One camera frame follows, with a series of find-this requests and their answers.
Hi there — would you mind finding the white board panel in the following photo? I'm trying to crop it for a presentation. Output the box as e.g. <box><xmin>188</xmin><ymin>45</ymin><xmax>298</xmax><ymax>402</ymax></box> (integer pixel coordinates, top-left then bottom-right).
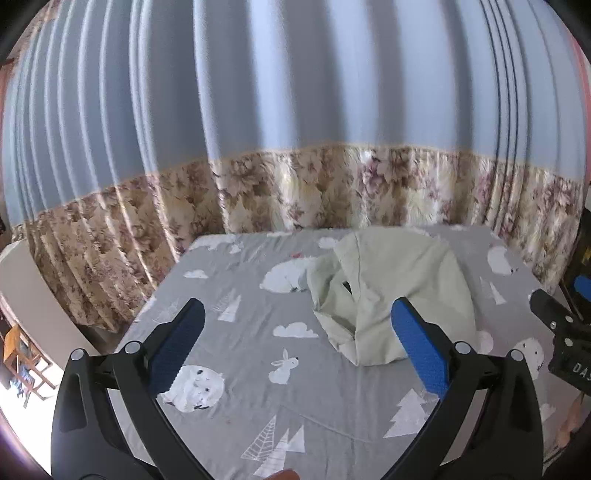
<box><xmin>0</xmin><ymin>240</ymin><xmax>102</xmax><ymax>358</ymax></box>

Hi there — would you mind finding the light green jacket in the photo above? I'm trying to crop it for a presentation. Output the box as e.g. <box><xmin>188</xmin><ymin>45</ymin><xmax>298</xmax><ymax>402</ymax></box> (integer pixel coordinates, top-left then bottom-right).
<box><xmin>305</xmin><ymin>230</ymin><xmax>478</xmax><ymax>367</ymax></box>

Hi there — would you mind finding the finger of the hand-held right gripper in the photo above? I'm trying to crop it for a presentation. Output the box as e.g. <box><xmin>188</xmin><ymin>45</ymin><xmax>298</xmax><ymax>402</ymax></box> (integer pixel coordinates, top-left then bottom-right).
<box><xmin>567</xmin><ymin>275</ymin><xmax>591</xmax><ymax>309</ymax></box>
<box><xmin>530</xmin><ymin>288</ymin><xmax>580</xmax><ymax>334</ymax></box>

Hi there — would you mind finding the wooden stool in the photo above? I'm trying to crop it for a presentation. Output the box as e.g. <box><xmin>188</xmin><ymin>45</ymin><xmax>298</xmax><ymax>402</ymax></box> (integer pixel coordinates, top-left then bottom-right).
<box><xmin>2</xmin><ymin>323</ymin><xmax>58</xmax><ymax>402</ymax></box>

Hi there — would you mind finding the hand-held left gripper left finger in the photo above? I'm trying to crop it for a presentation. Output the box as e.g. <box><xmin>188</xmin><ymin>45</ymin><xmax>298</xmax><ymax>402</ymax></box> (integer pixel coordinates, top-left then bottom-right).
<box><xmin>50</xmin><ymin>298</ymin><xmax>218</xmax><ymax>480</ymax></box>

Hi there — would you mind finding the person's right hand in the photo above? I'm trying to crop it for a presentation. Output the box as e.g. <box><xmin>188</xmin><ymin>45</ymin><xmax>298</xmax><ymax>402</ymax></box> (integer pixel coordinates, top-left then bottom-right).
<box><xmin>554</xmin><ymin>394</ymin><xmax>589</xmax><ymax>455</ymax></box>

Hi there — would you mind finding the grey animal print bed sheet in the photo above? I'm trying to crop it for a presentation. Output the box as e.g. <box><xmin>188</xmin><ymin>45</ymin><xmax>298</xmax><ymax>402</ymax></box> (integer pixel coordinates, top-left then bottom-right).
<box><xmin>108</xmin><ymin>224</ymin><xmax>583</xmax><ymax>480</ymax></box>

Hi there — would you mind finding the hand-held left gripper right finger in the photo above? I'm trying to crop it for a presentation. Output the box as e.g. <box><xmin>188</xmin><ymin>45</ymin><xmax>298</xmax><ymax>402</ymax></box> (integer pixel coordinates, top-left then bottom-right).
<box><xmin>381</xmin><ymin>296</ymin><xmax>543</xmax><ymax>480</ymax></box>

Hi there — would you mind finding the blue curtain with floral hem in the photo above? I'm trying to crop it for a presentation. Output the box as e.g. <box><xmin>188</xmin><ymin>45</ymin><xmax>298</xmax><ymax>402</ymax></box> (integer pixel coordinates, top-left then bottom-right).
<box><xmin>0</xmin><ymin>0</ymin><xmax>591</xmax><ymax>333</ymax></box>

